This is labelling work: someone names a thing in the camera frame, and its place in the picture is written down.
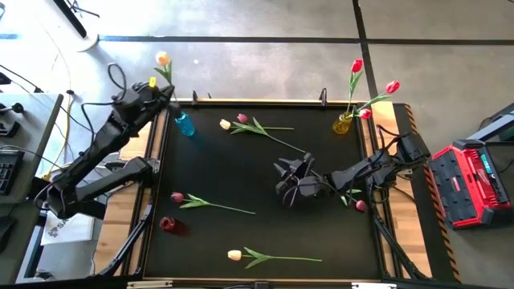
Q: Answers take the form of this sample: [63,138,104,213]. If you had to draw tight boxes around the yellow tulip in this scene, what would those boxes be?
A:
[153,51,180,105]

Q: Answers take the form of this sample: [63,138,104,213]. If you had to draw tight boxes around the silver bracket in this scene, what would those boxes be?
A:
[126,280,173,289]
[351,282,398,289]

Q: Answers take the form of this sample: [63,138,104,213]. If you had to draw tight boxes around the teal glass vase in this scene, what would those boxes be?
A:
[175,111,196,137]

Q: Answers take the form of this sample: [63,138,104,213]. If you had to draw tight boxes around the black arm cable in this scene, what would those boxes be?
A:
[80,62,129,145]
[280,123,402,208]

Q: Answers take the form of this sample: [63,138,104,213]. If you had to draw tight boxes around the yellow cable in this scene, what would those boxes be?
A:
[42,94,81,181]

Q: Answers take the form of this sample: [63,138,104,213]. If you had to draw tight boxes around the red glass vase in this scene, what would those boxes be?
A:
[159,216,177,233]

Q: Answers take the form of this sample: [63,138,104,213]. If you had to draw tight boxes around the pink artificial tulip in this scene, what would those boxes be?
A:
[308,170,369,213]
[170,191,257,216]
[236,112,296,136]

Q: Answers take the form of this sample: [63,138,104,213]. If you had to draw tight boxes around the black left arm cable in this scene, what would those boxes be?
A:
[80,62,129,145]

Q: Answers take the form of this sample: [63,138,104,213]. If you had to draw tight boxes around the black table mat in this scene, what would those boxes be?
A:
[143,103,381,281]

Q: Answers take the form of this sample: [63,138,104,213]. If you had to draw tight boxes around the red and black tool case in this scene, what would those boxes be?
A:
[427,138,514,230]

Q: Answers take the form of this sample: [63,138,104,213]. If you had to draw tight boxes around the black floor cable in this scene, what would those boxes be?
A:
[0,63,44,94]

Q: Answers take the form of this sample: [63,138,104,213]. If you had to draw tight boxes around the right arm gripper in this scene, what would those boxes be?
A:
[275,154,333,200]

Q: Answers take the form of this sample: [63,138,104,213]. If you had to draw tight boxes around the black hazard striped panel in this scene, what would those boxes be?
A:
[392,103,463,284]

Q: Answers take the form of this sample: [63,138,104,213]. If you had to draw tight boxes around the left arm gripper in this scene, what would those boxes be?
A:
[131,83,182,118]

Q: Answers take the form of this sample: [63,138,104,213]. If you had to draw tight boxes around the cream artificial tulip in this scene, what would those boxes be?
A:
[226,246,323,270]

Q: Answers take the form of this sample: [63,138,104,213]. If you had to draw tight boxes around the white printed box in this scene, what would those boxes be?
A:
[39,210,97,246]

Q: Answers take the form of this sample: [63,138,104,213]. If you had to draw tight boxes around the black keyboard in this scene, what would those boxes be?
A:
[0,150,25,197]

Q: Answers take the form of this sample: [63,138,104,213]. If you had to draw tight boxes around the white artificial tulip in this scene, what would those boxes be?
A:
[218,119,307,154]

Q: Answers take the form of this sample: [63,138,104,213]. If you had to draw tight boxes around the grey metal cart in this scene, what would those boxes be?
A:
[467,102,514,142]

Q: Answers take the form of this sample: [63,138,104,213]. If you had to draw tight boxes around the grey desk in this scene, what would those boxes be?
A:
[0,93,64,286]

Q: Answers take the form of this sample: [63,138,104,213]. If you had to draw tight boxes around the white round stand base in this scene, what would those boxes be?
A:
[71,31,100,53]

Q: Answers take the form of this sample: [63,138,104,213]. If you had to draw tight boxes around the yellow glass vase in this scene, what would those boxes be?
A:
[331,111,353,136]

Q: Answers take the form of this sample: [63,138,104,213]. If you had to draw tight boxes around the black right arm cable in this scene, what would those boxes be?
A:
[280,123,402,208]

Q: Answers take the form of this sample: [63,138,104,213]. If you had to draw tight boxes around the black flat panel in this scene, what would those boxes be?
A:
[53,0,88,39]

